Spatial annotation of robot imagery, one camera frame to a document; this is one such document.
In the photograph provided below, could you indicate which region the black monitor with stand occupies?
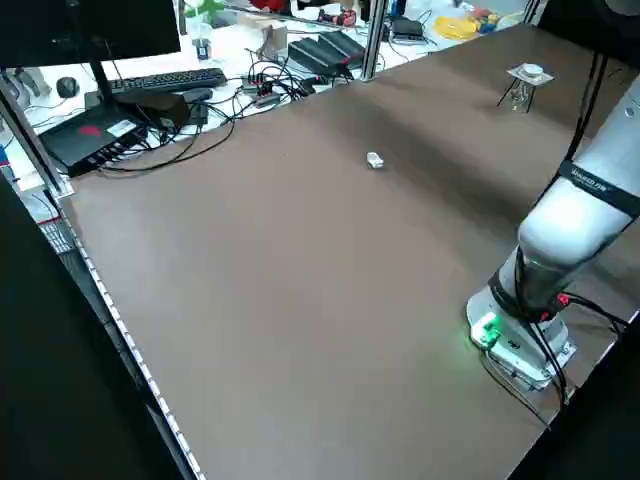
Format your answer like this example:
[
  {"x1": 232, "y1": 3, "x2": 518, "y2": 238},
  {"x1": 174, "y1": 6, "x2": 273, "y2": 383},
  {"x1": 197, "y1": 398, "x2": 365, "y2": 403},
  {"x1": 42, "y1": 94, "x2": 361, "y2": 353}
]
[{"x1": 0, "y1": 0, "x2": 182, "y2": 116}]

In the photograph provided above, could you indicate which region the square wire gauze mat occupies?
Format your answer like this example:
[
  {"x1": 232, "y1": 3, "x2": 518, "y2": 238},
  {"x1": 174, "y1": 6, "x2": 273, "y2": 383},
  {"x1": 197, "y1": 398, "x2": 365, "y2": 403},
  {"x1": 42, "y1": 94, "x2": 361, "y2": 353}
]
[{"x1": 507, "y1": 63, "x2": 555, "y2": 87}]

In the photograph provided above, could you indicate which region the clear glass alcohol lamp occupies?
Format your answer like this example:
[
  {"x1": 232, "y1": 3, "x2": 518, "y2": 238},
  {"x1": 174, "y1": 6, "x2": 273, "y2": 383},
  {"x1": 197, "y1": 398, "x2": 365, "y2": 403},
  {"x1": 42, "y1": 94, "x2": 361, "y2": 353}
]
[{"x1": 509, "y1": 83, "x2": 532, "y2": 112}]

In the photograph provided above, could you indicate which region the usb hub with cables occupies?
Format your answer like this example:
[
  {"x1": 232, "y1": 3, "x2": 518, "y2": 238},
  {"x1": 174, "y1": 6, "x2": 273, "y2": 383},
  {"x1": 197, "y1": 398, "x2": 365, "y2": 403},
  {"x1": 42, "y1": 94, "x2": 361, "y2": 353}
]
[{"x1": 241, "y1": 73, "x2": 282, "y2": 109}]

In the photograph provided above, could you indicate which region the black keyboard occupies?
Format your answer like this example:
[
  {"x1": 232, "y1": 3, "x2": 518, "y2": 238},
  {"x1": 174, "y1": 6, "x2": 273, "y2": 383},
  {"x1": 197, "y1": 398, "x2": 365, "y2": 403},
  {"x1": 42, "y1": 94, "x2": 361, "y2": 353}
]
[{"x1": 106, "y1": 67, "x2": 228, "y2": 95}]

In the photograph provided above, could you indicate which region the black wire tripod stand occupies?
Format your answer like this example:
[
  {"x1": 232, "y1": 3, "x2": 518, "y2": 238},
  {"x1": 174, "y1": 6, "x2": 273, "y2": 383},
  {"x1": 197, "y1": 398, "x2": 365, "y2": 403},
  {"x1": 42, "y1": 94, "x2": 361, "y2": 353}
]
[{"x1": 496, "y1": 74, "x2": 536, "y2": 112}]

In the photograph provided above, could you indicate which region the small cardboard box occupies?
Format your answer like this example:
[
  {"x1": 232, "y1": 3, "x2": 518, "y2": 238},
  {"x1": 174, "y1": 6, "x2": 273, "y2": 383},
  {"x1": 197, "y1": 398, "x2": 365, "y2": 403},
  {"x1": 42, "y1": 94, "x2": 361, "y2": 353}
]
[{"x1": 259, "y1": 22, "x2": 290, "y2": 60}]

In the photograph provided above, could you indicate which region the black box with red logo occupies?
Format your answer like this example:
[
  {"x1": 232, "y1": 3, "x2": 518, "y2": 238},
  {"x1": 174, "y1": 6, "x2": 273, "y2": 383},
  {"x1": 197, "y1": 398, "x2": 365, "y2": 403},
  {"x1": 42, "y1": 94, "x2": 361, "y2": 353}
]
[{"x1": 38, "y1": 107, "x2": 151, "y2": 179}]

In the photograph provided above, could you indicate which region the black power brick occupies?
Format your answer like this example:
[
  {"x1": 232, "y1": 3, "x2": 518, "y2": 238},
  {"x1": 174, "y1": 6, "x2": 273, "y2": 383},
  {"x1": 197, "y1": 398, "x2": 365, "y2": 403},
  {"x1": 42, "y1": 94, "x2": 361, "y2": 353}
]
[{"x1": 115, "y1": 91, "x2": 190, "y2": 132}]

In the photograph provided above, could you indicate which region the black cable with red plug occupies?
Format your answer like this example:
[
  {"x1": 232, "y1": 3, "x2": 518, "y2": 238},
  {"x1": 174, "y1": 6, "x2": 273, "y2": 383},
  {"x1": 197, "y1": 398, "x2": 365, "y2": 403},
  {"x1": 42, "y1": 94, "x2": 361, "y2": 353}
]
[{"x1": 552, "y1": 293, "x2": 629, "y2": 351}]

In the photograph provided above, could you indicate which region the black device with red connector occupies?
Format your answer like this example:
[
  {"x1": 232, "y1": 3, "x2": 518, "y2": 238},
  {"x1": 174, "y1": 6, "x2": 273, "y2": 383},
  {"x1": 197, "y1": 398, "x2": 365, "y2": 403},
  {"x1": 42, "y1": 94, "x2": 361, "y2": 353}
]
[{"x1": 288, "y1": 31, "x2": 366, "y2": 77}]

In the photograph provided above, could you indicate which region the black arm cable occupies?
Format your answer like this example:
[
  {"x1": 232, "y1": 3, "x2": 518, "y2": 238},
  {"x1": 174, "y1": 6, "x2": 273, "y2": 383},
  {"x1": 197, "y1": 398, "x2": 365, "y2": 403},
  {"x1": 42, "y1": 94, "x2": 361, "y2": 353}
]
[{"x1": 567, "y1": 49, "x2": 611, "y2": 164}]

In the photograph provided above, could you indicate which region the yellow plastic case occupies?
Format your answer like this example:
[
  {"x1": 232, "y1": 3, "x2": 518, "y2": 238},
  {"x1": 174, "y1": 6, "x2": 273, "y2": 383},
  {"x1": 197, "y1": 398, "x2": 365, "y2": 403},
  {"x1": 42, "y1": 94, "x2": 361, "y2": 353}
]
[{"x1": 432, "y1": 14, "x2": 484, "y2": 40}]

